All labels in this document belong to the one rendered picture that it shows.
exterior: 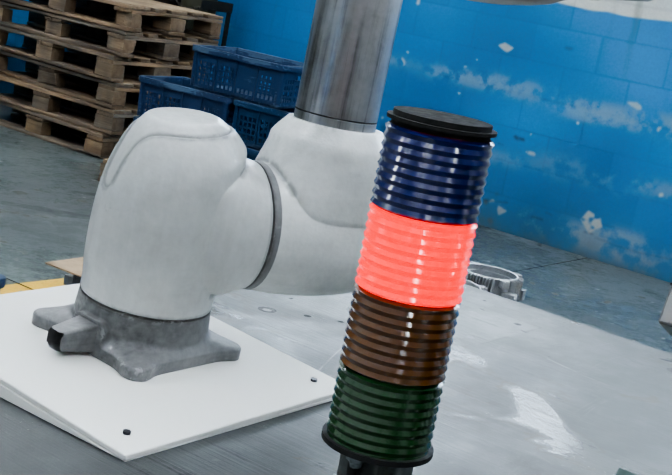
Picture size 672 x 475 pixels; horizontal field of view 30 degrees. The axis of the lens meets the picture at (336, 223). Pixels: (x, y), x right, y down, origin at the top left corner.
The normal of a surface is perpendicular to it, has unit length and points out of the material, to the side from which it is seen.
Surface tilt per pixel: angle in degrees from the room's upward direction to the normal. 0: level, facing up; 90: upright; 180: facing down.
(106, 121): 90
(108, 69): 90
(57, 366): 4
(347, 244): 86
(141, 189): 80
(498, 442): 0
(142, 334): 88
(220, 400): 4
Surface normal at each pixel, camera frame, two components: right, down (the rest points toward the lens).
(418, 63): -0.58, 0.05
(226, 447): 0.18, -0.96
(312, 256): 0.39, 0.43
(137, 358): 0.23, -0.85
